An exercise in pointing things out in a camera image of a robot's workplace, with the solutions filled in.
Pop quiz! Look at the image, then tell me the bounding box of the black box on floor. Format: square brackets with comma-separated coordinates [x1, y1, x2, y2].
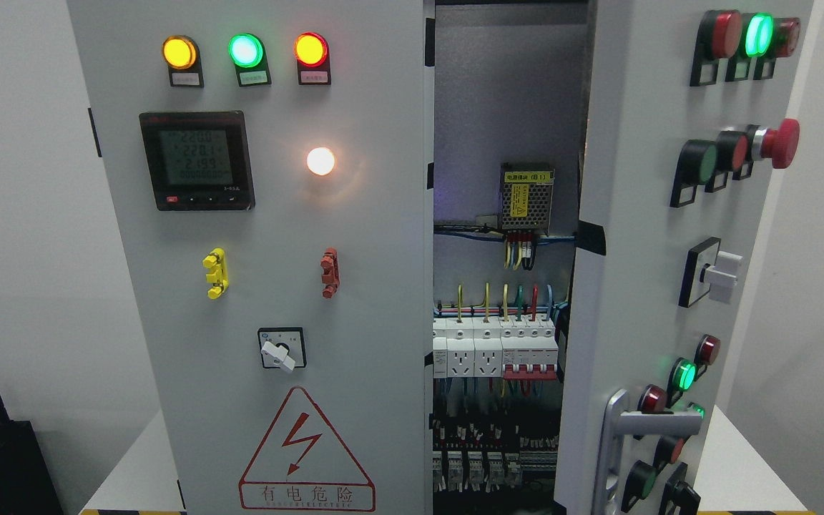
[0, 394, 64, 514]

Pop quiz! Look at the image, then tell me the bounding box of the white rotary selector switch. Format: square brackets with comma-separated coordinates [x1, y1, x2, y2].
[256, 326, 307, 373]

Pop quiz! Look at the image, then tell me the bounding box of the white selector switch right door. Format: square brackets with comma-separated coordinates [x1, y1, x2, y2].
[677, 237, 745, 308]

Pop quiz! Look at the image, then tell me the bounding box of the green indicator light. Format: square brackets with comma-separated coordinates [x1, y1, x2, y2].
[227, 33, 272, 87]

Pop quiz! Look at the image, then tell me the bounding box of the white glowing indicator light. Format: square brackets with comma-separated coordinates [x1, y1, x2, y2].
[306, 147, 336, 177]

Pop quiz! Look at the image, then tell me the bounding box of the red electric hazard sticker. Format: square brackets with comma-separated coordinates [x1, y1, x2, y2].
[238, 386, 377, 513]

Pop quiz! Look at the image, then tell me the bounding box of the lower relay terminal row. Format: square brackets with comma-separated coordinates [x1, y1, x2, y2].
[428, 414, 560, 494]

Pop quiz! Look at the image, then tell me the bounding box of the red handled circuit breaker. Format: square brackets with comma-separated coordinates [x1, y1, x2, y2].
[501, 316, 559, 381]

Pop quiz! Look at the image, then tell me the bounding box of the red emergency stop button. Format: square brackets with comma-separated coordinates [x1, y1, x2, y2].
[745, 118, 800, 170]

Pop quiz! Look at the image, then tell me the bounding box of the metal mesh power supply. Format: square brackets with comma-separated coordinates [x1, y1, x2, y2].
[499, 161, 555, 232]

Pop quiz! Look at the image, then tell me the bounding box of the yellow indicator light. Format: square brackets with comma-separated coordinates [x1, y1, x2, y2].
[162, 34, 204, 88]

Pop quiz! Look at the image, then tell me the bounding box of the black digital power meter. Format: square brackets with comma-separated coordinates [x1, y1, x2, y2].
[139, 110, 255, 212]

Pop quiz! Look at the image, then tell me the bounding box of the red terminal connector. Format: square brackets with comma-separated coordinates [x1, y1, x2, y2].
[320, 247, 340, 299]

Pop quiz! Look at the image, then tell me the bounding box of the red indicator light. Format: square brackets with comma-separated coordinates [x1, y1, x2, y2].
[293, 31, 333, 85]

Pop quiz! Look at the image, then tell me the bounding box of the silver door handle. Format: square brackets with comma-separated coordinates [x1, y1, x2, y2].
[591, 389, 704, 514]

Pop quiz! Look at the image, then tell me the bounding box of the yellow terminal connector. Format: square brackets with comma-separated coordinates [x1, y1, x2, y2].
[202, 247, 230, 300]

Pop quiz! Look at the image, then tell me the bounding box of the grey cabinet door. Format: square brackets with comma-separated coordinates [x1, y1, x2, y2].
[554, 1, 814, 514]
[68, 1, 432, 514]

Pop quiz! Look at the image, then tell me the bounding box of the white socket breaker row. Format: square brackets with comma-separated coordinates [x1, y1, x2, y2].
[432, 316, 504, 379]

